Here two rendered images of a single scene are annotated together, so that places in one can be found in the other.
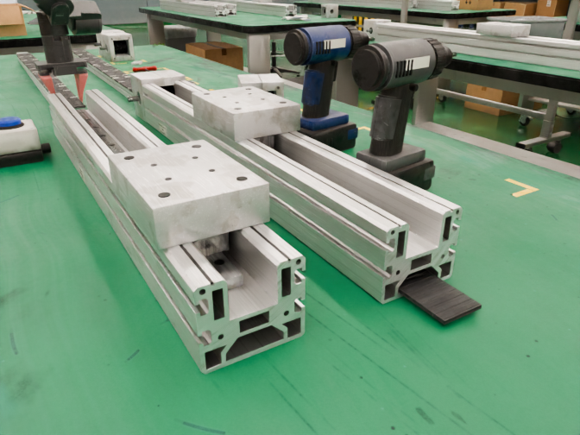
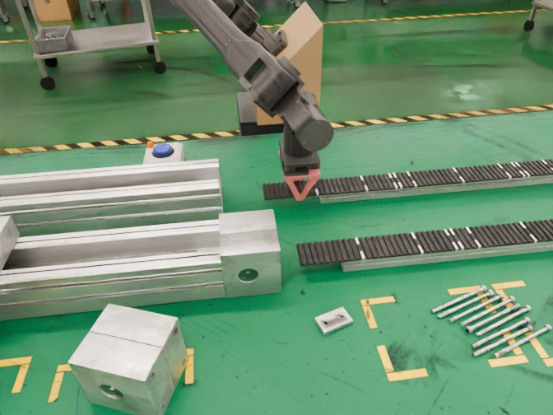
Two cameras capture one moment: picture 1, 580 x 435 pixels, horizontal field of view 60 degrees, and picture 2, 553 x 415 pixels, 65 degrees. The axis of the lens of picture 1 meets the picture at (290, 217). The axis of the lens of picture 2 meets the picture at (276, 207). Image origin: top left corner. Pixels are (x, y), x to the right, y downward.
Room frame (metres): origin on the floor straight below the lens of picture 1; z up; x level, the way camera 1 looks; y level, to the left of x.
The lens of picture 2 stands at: (1.42, -0.14, 1.33)
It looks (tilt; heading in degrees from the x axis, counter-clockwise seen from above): 39 degrees down; 115
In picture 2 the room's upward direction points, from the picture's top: 1 degrees counter-clockwise
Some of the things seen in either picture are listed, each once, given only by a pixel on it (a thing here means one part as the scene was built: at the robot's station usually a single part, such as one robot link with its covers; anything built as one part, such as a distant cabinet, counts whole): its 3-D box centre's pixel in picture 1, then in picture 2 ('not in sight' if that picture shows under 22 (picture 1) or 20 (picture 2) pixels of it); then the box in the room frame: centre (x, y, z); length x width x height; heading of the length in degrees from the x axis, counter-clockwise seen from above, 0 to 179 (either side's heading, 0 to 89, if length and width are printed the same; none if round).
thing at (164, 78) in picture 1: (154, 96); (249, 247); (1.16, 0.31, 0.83); 0.12 x 0.09 x 0.10; 121
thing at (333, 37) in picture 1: (334, 89); not in sight; (0.93, -0.08, 0.89); 0.20 x 0.08 x 0.22; 129
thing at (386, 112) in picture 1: (407, 117); not in sight; (0.72, -0.17, 0.89); 0.20 x 0.08 x 0.22; 130
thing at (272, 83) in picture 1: (255, 100); (138, 352); (1.11, 0.08, 0.83); 0.11 x 0.10 x 0.10; 100
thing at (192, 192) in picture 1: (185, 198); not in sight; (0.47, 0.11, 0.87); 0.16 x 0.11 x 0.07; 31
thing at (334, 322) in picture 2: not in sight; (333, 320); (1.32, 0.26, 0.78); 0.05 x 0.03 x 0.01; 49
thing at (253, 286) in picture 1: (128, 170); (9, 207); (0.68, 0.23, 0.82); 0.80 x 0.10 x 0.09; 31
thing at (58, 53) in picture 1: (59, 53); (299, 141); (1.16, 0.51, 0.92); 0.10 x 0.07 x 0.07; 121
